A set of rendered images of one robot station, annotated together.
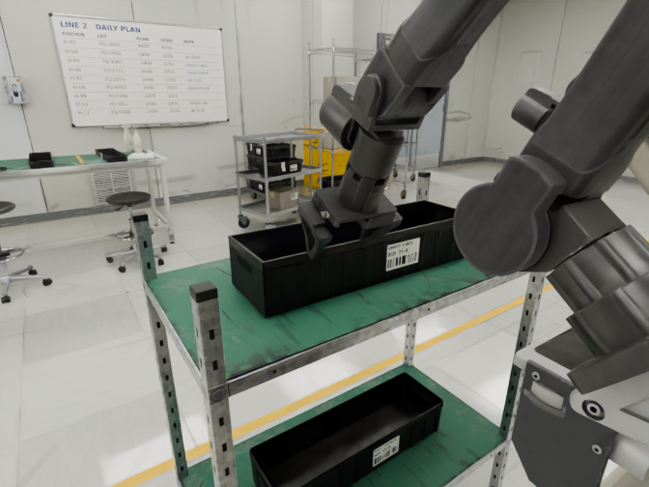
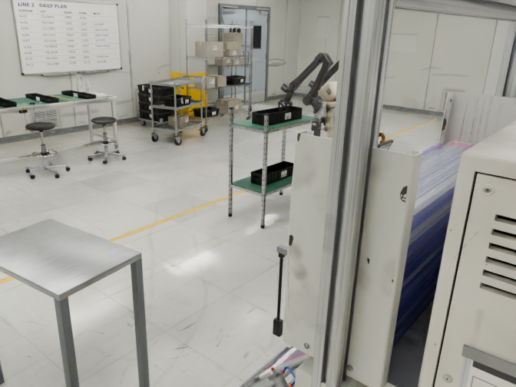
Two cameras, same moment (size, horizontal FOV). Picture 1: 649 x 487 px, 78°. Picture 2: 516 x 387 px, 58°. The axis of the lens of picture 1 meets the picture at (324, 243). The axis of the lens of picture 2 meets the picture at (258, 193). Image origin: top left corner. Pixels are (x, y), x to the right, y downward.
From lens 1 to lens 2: 3.72 m
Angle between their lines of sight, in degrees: 16
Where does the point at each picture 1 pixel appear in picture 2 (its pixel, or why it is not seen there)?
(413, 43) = (296, 81)
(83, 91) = (30, 49)
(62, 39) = (18, 14)
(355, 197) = (287, 100)
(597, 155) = (313, 93)
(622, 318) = (315, 106)
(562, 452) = (316, 130)
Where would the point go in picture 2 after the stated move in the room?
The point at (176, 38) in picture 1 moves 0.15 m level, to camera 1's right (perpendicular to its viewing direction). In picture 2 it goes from (88, 11) to (98, 11)
